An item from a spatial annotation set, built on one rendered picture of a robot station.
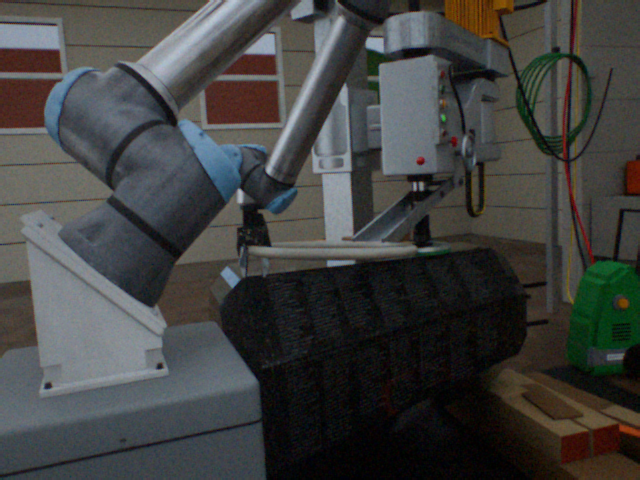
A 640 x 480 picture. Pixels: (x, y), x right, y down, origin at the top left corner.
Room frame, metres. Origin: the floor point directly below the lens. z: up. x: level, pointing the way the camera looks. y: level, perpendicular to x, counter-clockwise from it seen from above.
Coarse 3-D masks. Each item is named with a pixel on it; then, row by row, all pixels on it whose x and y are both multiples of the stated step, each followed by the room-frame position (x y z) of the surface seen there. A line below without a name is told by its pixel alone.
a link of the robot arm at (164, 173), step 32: (160, 128) 0.92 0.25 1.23; (192, 128) 0.90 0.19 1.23; (128, 160) 0.88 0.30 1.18; (160, 160) 0.87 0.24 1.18; (192, 160) 0.87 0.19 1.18; (224, 160) 0.89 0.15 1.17; (128, 192) 0.86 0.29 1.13; (160, 192) 0.85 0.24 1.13; (192, 192) 0.87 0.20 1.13; (224, 192) 0.91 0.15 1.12; (160, 224) 0.85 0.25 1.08; (192, 224) 0.88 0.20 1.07
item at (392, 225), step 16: (448, 192) 2.20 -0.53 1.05; (400, 208) 2.08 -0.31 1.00; (416, 208) 1.95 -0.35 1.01; (432, 208) 2.06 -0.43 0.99; (368, 224) 1.89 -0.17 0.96; (384, 224) 1.97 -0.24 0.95; (400, 224) 1.83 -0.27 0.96; (352, 240) 1.79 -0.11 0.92; (368, 240) 1.86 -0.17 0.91; (384, 240) 1.73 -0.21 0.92
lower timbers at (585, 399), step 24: (552, 384) 2.42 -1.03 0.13; (456, 408) 2.36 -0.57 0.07; (600, 408) 2.15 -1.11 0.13; (480, 432) 2.17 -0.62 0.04; (504, 432) 2.01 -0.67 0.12; (624, 432) 1.98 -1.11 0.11; (504, 456) 2.01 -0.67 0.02; (528, 456) 1.87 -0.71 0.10; (600, 456) 1.75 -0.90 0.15; (624, 456) 1.74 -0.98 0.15
